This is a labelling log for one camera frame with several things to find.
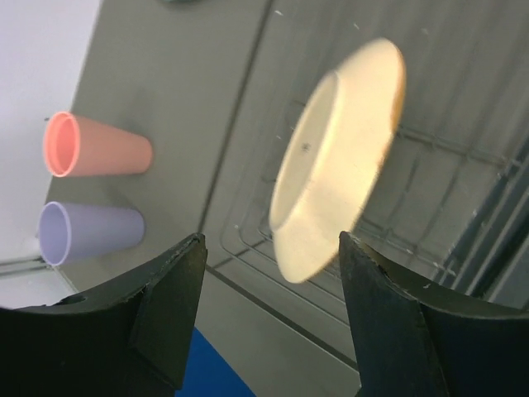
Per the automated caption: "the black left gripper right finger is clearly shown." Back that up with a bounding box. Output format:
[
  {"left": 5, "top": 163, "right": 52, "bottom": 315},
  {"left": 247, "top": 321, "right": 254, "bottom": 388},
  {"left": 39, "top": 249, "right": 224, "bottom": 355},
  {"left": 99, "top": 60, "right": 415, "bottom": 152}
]
[{"left": 339, "top": 232, "right": 528, "bottom": 396}]

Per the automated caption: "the pink plastic cup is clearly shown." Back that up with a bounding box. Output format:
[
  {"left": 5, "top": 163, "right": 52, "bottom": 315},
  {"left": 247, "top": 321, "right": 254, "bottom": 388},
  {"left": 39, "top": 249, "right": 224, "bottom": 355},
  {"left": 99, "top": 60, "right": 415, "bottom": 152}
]
[{"left": 43, "top": 112, "right": 153, "bottom": 178}]

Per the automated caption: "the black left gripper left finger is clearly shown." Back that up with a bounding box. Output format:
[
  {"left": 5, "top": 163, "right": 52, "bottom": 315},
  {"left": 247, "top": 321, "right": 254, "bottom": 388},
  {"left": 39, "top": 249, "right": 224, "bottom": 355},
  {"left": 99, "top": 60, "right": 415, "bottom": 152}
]
[{"left": 1, "top": 233, "right": 207, "bottom": 396}]

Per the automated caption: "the blue folder right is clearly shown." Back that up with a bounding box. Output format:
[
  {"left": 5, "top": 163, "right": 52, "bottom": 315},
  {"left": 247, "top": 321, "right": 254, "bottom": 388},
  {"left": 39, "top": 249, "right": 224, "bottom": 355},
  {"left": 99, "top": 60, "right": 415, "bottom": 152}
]
[{"left": 175, "top": 328, "right": 255, "bottom": 397}]

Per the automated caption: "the purple plastic cup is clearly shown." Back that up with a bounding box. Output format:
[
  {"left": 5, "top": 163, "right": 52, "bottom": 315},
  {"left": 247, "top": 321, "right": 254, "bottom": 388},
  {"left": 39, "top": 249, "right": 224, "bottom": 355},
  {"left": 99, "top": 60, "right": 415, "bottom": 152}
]
[{"left": 38, "top": 201, "right": 145, "bottom": 266}]

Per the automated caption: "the beige plate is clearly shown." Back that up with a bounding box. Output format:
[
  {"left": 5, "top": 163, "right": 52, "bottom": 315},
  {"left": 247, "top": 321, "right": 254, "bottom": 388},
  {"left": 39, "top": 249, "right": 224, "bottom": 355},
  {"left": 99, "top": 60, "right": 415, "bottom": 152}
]
[{"left": 269, "top": 38, "right": 406, "bottom": 284}]

